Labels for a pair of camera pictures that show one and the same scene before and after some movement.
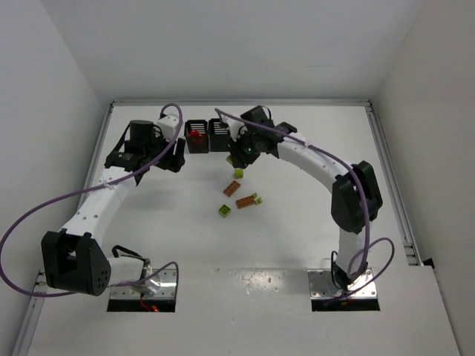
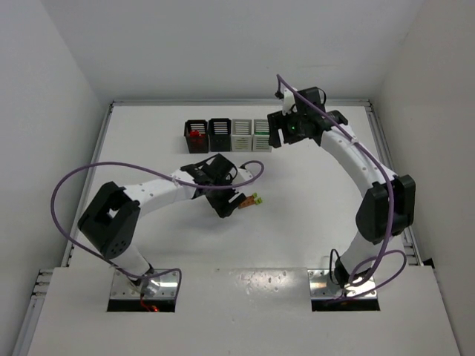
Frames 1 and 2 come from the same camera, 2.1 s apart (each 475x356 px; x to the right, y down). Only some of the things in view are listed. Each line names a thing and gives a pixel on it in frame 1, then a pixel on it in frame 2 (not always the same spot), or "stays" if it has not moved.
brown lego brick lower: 245,202 stays
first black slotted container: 197,136 stays
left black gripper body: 172,157 -> 223,204
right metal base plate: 318,281 stays
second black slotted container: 219,136 stays
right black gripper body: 239,156 -> 274,130
